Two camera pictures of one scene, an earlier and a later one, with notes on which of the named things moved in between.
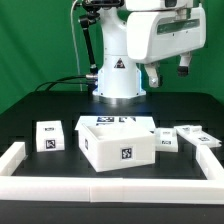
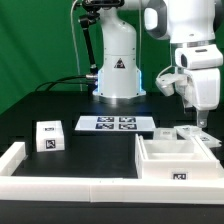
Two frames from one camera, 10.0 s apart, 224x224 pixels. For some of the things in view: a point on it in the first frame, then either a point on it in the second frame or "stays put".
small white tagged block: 166,139 stays put
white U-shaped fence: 209,191 stays put
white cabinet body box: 108,148 → 185,159
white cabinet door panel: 196,135 stays put
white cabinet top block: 50,136 stays put
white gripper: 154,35 → 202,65
